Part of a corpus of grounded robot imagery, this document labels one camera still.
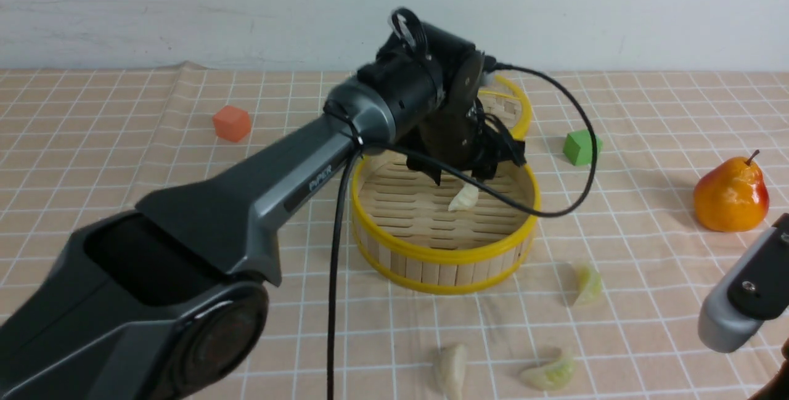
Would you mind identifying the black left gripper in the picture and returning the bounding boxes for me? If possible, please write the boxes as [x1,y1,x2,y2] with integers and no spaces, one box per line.
[377,9,525,186]

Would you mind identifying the pale white dumpling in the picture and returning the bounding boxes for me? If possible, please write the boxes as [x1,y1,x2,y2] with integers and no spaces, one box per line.
[433,342,468,400]

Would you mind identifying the light green dumpling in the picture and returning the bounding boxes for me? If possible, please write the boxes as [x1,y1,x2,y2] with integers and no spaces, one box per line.
[519,349,576,391]

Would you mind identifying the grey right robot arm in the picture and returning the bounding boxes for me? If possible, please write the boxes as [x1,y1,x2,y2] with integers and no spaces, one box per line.
[698,213,788,353]

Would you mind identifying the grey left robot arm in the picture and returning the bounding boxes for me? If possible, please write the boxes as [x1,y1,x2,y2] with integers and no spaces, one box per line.
[1,9,523,399]

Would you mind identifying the yellow bamboo steamer lid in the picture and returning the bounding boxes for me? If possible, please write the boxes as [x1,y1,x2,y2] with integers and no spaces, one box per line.
[477,75,533,139]

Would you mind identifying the yellow bamboo steamer tray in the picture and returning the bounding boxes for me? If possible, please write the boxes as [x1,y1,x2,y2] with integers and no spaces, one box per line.
[350,152,540,295]

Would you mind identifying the green cube block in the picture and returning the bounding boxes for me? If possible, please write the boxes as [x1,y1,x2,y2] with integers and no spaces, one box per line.
[563,129,594,166]

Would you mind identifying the orange cube block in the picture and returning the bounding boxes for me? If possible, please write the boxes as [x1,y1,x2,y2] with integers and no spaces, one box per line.
[212,105,253,142]

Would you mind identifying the beige checkered tablecloth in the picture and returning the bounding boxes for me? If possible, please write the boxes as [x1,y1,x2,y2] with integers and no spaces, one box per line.
[1,65,788,399]

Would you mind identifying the orange yellow pear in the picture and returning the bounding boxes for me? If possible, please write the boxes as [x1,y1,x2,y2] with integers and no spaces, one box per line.
[693,149,770,232]

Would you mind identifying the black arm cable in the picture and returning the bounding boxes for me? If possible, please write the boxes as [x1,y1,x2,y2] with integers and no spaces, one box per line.
[326,62,599,400]

